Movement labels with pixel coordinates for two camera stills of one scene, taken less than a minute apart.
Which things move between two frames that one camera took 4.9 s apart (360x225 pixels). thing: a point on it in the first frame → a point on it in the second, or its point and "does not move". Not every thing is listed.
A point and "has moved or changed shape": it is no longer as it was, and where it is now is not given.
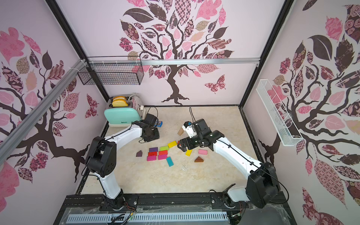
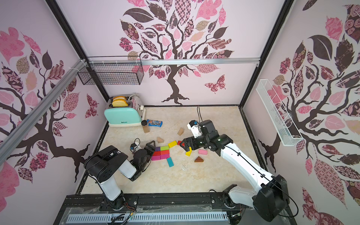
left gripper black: x=156 y=136 → x=151 y=150
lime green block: x=164 y=148 does not move
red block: x=152 y=153 has moved or changed shape
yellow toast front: x=119 y=103 does not move
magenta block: x=151 y=158 has moved or changed shape
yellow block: x=188 y=152 does not move
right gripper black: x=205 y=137 does not move
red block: x=165 y=152 does not move
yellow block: x=172 y=144 does not move
